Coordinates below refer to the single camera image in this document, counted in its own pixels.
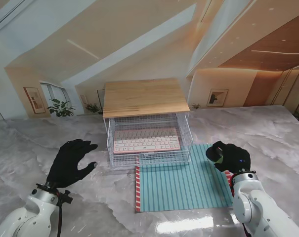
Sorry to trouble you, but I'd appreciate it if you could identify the black and green mouse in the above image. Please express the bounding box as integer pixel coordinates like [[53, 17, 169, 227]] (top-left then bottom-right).
[[205, 147, 225, 165]]

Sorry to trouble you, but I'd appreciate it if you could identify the left arm wrist cable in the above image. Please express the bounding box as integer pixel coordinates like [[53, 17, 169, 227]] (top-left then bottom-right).
[[55, 189, 73, 237]]

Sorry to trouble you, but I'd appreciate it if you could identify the right arm wrist cable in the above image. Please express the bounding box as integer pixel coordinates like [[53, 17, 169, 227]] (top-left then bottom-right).
[[227, 174, 250, 237]]

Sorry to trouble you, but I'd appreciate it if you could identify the teal striped mouse pad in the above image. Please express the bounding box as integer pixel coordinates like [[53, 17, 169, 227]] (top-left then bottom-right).
[[134, 144, 234, 213]]

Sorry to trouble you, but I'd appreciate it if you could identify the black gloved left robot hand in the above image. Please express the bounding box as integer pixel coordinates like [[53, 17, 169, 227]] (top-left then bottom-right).
[[46, 139, 98, 190]]

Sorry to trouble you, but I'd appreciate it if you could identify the wooden top wire organizer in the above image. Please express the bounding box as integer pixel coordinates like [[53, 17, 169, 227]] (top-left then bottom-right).
[[102, 78, 191, 154]]

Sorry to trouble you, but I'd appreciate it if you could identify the arm wrist cable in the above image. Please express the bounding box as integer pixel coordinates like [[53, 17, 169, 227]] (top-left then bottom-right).
[[227, 174, 250, 237], [55, 189, 73, 237]]

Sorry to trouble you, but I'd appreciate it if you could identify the white wire drawer basket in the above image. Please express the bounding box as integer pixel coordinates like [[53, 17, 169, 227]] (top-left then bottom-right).
[[108, 117, 192, 170]]

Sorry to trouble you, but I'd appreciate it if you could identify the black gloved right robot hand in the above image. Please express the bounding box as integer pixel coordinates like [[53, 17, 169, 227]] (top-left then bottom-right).
[[207, 141, 252, 175]]

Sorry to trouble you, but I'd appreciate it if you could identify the pink and white keyboard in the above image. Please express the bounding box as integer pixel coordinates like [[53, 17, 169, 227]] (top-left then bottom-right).
[[113, 127, 181, 155]]

